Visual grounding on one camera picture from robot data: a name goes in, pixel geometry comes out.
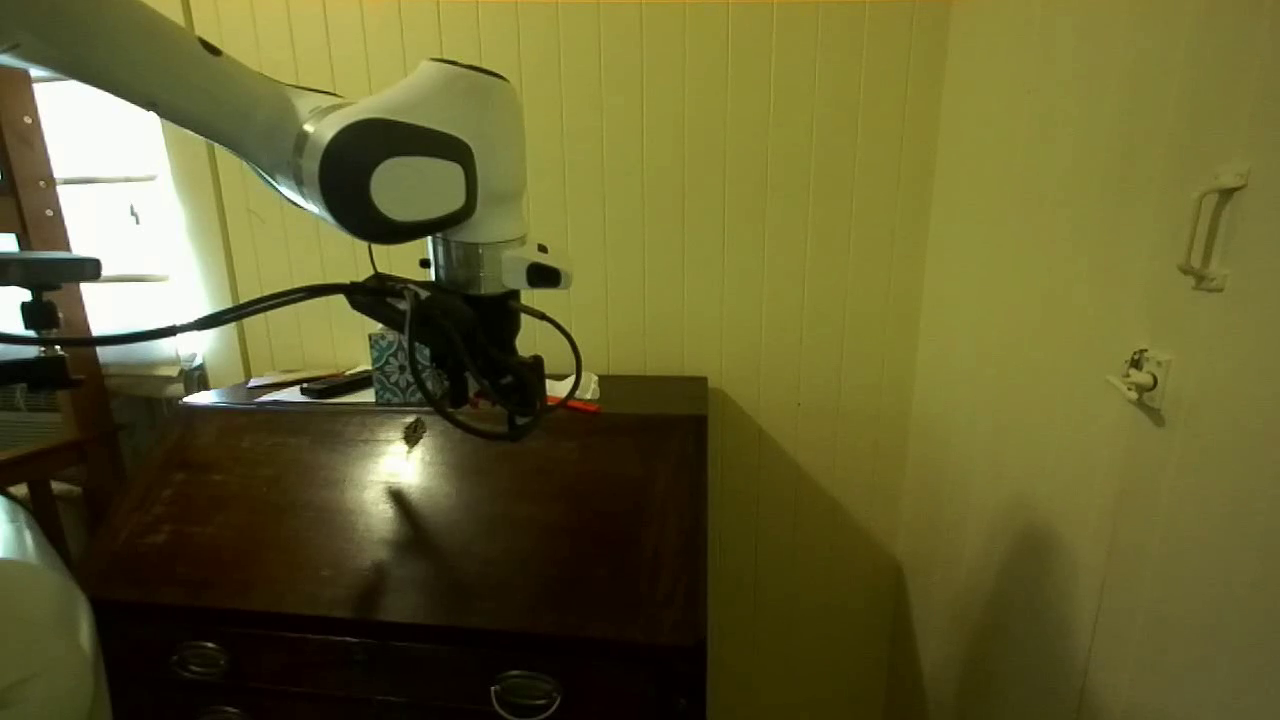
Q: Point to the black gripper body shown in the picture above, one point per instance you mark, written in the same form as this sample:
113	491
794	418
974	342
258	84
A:
454	326

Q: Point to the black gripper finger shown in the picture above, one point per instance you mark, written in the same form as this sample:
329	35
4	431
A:
531	388
491	395

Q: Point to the white rounded robot base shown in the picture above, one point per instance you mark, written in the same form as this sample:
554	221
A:
43	626

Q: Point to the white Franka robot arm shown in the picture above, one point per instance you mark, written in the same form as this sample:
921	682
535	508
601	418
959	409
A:
424	135

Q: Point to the white door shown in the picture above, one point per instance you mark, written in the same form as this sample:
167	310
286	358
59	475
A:
1065	534

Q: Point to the metal door latch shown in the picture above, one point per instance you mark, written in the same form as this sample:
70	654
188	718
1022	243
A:
1140	382

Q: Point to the red spatula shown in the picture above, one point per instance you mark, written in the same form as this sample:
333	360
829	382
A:
580	404

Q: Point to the white folded cloth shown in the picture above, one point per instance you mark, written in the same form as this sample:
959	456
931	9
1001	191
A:
589	387

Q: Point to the teal patterned tissue box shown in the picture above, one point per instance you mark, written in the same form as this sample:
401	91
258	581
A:
389	372

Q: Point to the black remote control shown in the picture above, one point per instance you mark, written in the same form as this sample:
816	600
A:
339	387

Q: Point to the dark wooden dresser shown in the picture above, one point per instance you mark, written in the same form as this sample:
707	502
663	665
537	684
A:
535	534

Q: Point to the brown wooden ladder frame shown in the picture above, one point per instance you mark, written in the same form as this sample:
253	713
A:
54	306

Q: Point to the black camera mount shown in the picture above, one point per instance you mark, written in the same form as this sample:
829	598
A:
43	271

